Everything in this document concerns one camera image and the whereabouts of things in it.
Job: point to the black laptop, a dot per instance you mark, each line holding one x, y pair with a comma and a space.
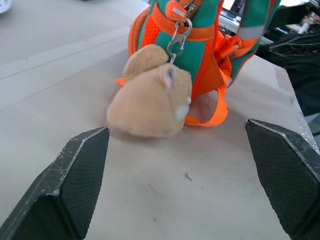
231, 11

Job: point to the silver carabiner clip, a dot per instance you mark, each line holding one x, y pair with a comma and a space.
178, 40

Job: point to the orange and teal backpack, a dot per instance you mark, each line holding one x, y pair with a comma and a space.
200, 50

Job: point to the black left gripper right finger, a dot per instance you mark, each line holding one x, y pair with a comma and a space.
287, 175

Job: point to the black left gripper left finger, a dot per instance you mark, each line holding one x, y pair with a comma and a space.
62, 190

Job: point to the black office chair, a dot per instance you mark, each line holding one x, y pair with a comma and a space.
295, 57

